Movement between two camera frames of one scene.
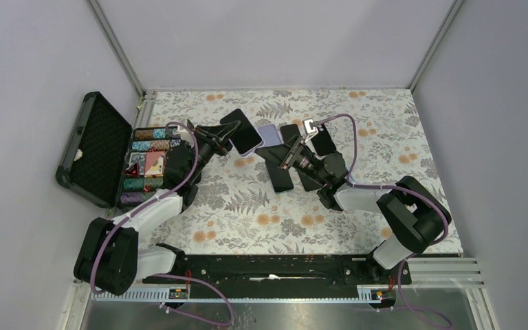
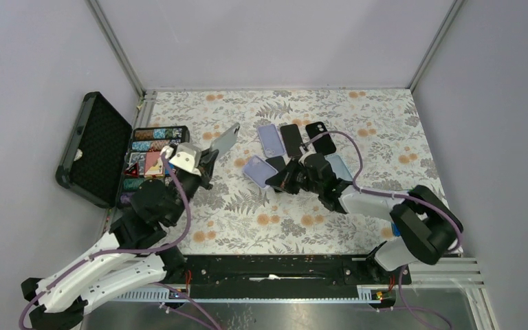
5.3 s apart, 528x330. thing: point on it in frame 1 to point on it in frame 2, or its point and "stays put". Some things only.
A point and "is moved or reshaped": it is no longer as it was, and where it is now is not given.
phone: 245,138 is moved or reshaped
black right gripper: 277,154 to 283,181
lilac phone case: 269,135 stays put
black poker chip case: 108,161 stays put
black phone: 289,133 stays put
